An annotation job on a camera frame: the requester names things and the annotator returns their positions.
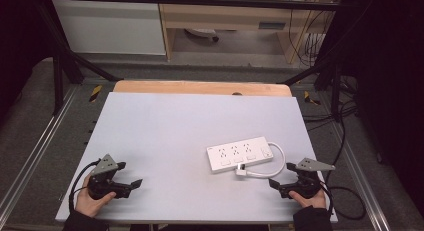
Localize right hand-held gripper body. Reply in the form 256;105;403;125
293;157;336;200

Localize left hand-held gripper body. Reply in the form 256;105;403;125
86;153;120;201

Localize white power strip cable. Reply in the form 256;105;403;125
244;141;287;180

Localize white power strip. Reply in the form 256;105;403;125
206;136;275;175

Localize person's right hand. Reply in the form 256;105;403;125
288;189;328;210

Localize person's left hand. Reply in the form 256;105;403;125
75;173;118;219

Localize yellow black floor tape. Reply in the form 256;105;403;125
88;84;104;104
303;90;322;106

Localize wooden table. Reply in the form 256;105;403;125
112;79;293;98

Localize black curtain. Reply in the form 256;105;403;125
0;0;56;120
339;0;424;209

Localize white cabinet panel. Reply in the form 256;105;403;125
52;0;167;56

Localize office chair base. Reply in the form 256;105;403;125
184;27;221;43

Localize light wooden desk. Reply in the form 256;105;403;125
156;0;336;65

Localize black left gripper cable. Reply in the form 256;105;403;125
68;158;102;215

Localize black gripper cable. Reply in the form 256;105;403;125
68;158;102;215
319;180;367;222

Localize aluminium floor rail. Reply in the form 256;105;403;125
331;122;392;231
0;85;81;210

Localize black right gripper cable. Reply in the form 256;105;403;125
319;180;367;222

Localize black floor cables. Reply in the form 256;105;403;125
302;74;361;134

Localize bundle of black hanging cables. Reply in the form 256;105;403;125
287;0;338;68

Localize black metal frame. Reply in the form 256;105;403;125
34;0;348;117

